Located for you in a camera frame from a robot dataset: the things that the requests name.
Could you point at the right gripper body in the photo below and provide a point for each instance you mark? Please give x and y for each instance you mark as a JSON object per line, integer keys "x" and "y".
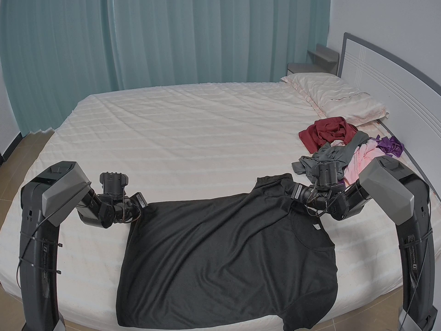
{"x": 308, "y": 196}

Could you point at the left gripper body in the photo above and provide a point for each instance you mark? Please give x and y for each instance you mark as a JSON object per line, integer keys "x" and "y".
{"x": 134, "y": 207}

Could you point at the black T-shirt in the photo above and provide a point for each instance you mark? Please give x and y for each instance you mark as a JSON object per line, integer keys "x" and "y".
{"x": 224, "y": 253}

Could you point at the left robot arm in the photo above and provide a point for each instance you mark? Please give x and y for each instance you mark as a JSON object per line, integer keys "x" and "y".
{"x": 62, "y": 191}

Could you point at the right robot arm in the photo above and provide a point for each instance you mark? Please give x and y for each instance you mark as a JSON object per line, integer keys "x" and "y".
{"x": 386, "y": 188}

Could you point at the bed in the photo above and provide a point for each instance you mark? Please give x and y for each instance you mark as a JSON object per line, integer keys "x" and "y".
{"x": 189, "y": 133}

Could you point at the grey garment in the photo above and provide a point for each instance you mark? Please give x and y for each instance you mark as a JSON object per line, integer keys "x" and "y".
{"x": 339, "y": 153}

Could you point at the pink garment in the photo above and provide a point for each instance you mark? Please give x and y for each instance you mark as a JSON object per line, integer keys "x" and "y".
{"x": 365, "y": 157}

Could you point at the dark red garment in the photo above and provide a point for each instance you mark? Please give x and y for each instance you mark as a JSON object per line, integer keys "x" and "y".
{"x": 327, "y": 128}

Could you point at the purple garment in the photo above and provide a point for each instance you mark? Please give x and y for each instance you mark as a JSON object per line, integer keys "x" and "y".
{"x": 392, "y": 147}

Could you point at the cream pillow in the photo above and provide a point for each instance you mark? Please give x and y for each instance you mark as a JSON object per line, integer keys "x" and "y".
{"x": 341, "y": 97}

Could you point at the grey bedside table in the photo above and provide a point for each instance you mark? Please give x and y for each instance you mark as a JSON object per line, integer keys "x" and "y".
{"x": 324, "y": 55}

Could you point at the blue-green curtain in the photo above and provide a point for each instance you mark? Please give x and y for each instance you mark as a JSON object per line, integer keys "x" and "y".
{"x": 172, "y": 29}

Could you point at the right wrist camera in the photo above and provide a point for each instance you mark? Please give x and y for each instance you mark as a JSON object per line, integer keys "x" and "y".
{"x": 329, "y": 174}

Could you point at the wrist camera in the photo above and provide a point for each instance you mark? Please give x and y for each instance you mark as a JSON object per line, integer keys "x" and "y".
{"x": 113, "y": 184}
{"x": 329, "y": 174}

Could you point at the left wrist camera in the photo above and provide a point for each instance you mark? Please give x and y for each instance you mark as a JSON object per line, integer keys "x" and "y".
{"x": 113, "y": 184}

